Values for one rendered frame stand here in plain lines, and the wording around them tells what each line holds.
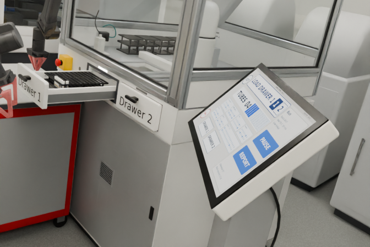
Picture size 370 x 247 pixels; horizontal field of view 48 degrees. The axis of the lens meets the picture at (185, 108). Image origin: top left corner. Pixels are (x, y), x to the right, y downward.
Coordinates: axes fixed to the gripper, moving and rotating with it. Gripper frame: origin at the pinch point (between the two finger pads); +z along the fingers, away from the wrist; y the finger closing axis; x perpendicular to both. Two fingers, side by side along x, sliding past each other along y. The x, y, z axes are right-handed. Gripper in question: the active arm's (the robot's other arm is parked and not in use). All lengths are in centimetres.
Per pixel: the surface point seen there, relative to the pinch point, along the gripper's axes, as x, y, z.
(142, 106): -7, -66, -4
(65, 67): -15.6, -1.3, 0.0
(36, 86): 19.7, -32.2, -3.3
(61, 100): 12.4, -39.6, 0.8
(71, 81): 3.2, -32.7, -4.4
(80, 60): -18.0, -9.0, -6.1
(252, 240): 15, -136, 8
